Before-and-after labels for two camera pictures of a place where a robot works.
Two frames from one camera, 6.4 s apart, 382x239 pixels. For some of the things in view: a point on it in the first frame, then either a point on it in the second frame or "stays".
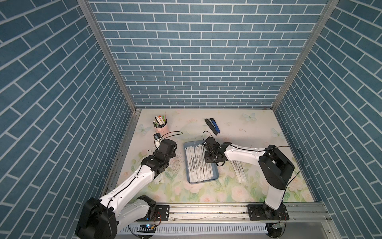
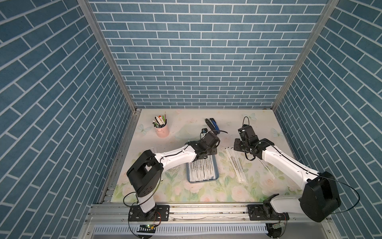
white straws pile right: [238, 170] stays
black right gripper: [206, 159] → [236, 142]
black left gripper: [173, 153] → [214, 150]
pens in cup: [160, 121] stays
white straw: [190, 156] stays
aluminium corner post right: [330, 8] stays
